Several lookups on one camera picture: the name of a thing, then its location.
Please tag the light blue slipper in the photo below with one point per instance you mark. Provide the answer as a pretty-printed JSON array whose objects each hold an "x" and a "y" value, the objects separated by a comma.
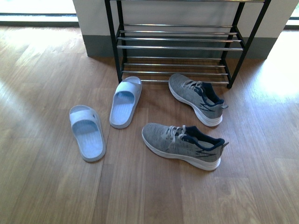
[
  {"x": 87, "y": 130},
  {"x": 125, "y": 100}
]

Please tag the grey sneaker front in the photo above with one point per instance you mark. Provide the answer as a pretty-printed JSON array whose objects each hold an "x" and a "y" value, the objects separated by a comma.
[{"x": 186, "y": 143}]

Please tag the black metal shoe rack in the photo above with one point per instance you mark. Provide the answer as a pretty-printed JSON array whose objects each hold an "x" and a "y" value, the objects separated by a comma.
[{"x": 205, "y": 40}]

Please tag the grey sneaker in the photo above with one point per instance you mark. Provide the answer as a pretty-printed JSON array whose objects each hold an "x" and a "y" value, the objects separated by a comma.
[
  {"x": 186, "y": 143},
  {"x": 200, "y": 96}
]

